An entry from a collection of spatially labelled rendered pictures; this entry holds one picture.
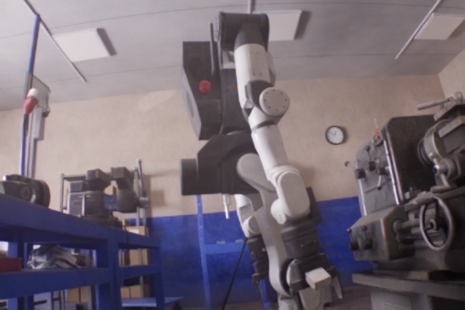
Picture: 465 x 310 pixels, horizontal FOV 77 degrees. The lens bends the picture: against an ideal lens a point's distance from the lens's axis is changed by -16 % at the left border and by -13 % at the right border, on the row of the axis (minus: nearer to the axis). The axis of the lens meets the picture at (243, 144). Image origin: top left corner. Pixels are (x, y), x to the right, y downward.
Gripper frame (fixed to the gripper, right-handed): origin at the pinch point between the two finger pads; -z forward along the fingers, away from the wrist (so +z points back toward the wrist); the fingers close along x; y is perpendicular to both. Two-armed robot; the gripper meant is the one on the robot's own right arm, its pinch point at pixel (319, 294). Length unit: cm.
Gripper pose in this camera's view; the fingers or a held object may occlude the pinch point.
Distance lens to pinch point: 86.4
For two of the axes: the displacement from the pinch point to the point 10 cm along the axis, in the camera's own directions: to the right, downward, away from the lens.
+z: -3.0, -9.2, 2.7
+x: 9.4, -2.3, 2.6
